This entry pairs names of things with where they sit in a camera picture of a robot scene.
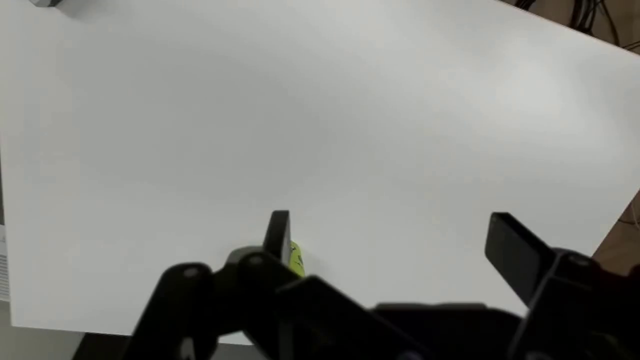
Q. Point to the lime green printed cup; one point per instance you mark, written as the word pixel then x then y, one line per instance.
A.
pixel 297 259

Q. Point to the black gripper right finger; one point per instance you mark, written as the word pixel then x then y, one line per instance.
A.
pixel 581 301

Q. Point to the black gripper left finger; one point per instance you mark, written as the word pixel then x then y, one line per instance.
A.
pixel 200 306

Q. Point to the black camera tripod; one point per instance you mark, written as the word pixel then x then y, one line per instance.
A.
pixel 587 13

